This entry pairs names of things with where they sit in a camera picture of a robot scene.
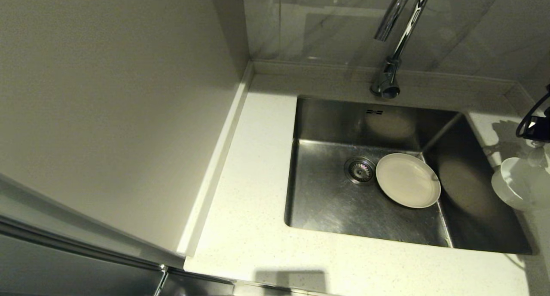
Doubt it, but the white ceramic bowl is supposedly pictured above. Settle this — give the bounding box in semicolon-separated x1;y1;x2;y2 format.
491;157;550;212

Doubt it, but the cream round plate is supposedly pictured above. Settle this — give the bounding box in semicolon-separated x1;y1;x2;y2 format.
376;153;442;209

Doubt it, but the stainless steel sink basin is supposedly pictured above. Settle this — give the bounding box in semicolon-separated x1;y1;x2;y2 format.
284;95;533;256

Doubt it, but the chrome gooseneck faucet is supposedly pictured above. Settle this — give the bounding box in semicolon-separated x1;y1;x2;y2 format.
370;0;432;100

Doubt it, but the round metal drain strainer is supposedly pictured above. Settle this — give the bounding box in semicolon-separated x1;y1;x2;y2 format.
344;156;378;186

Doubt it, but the beige tall cabinet side panel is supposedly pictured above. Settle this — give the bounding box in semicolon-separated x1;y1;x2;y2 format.
0;0;254;257

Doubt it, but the grey glossy cabinet front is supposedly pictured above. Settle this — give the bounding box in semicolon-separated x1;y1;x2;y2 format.
0;171;235;296

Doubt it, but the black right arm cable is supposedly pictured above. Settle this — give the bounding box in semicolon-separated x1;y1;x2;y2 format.
515;84;550;139

